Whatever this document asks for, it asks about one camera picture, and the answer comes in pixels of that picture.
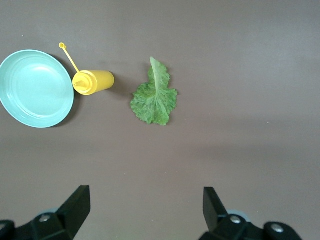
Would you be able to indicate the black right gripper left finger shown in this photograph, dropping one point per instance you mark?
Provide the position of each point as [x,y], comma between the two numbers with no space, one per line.
[77,207]

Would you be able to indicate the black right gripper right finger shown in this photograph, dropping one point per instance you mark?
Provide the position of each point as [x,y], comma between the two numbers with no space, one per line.
[212,210]

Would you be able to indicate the green lettuce leaf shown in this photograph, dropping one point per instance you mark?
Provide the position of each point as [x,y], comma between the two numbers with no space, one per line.
[155,102]

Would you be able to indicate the yellow squeeze bottle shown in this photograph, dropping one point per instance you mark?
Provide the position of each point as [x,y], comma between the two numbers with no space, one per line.
[97,81]

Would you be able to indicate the mint green plate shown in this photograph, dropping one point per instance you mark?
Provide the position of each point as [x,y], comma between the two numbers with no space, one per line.
[35,88]

